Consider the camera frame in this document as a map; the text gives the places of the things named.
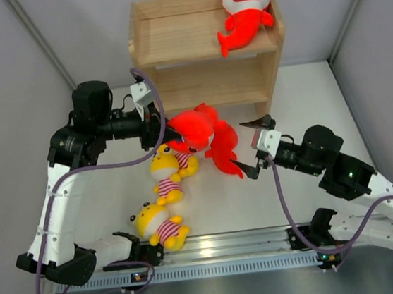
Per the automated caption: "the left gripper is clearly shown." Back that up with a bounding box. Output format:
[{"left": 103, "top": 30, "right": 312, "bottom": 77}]
[{"left": 93, "top": 98, "right": 183, "bottom": 157}]

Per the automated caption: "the red shark plush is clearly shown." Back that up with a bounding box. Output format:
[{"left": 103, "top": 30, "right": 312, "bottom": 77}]
[
  {"left": 217, "top": 0, "right": 274, "bottom": 57},
  {"left": 166, "top": 103, "right": 219, "bottom": 154},
  {"left": 204, "top": 120, "right": 244, "bottom": 179}
]

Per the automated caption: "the yellow striped plush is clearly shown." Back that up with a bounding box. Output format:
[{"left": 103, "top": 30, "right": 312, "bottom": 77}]
[
  {"left": 128, "top": 202, "right": 190, "bottom": 252},
  {"left": 150, "top": 151, "right": 183, "bottom": 205},
  {"left": 158, "top": 144, "right": 200, "bottom": 178}
]

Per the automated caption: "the yellow striped plush top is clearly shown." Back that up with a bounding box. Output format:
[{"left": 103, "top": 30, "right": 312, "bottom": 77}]
[{"left": 158, "top": 144, "right": 200, "bottom": 178}]

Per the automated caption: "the yellow striped plush bottom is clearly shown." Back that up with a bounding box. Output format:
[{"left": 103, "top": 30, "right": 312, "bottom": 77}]
[{"left": 128, "top": 202, "right": 190, "bottom": 252}]

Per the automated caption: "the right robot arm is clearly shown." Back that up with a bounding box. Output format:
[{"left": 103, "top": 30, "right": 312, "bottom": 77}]
[{"left": 232, "top": 115, "right": 393, "bottom": 271}]

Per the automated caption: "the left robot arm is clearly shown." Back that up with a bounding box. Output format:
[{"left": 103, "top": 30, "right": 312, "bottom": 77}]
[{"left": 16, "top": 68, "right": 180, "bottom": 286}]

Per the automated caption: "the wooden two-tier shelf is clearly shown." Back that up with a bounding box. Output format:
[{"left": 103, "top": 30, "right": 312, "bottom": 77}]
[{"left": 128, "top": 0, "right": 286, "bottom": 116}]

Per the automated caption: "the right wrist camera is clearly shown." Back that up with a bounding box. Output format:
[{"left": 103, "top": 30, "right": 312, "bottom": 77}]
[{"left": 251, "top": 129, "right": 282, "bottom": 157}]

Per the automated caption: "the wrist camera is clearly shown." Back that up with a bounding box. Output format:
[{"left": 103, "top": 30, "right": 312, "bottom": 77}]
[
  {"left": 129, "top": 81, "right": 154, "bottom": 108},
  {"left": 251, "top": 129, "right": 282, "bottom": 157}
]

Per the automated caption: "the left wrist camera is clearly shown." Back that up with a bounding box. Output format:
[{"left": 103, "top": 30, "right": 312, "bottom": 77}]
[{"left": 129, "top": 81, "right": 154, "bottom": 108}]

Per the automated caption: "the aluminium mounting rail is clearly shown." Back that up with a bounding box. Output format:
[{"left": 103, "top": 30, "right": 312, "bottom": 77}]
[{"left": 37, "top": 212, "right": 393, "bottom": 281}]

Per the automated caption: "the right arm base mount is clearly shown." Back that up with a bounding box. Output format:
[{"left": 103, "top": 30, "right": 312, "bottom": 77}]
[{"left": 286, "top": 226, "right": 336, "bottom": 251}]

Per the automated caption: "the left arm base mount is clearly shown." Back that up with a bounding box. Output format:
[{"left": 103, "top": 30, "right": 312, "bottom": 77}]
[{"left": 103, "top": 243, "right": 164, "bottom": 272}]

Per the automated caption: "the grey slotted cable duct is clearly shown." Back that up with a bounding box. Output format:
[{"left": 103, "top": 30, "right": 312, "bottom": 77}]
[{"left": 69, "top": 251, "right": 336, "bottom": 293}]

